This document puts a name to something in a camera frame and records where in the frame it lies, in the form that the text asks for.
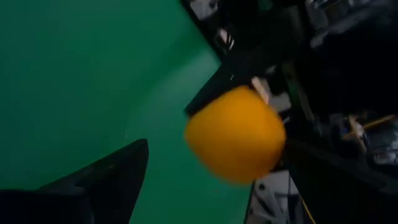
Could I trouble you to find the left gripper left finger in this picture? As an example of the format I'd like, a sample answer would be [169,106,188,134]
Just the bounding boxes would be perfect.
[0,138,150,224]

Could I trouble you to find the green table mat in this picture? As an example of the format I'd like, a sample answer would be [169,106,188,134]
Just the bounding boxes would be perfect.
[0,0,254,224]

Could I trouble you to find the orange fruit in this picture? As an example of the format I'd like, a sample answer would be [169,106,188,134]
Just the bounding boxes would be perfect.
[183,85,287,184]

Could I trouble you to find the yellow cable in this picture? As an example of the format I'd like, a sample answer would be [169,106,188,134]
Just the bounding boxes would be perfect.
[341,114,397,139]

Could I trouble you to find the silver metal bracket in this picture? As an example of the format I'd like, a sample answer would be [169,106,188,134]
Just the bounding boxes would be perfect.
[245,170,301,224]

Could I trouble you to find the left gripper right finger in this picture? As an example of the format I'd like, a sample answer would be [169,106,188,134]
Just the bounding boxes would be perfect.
[285,139,398,224]

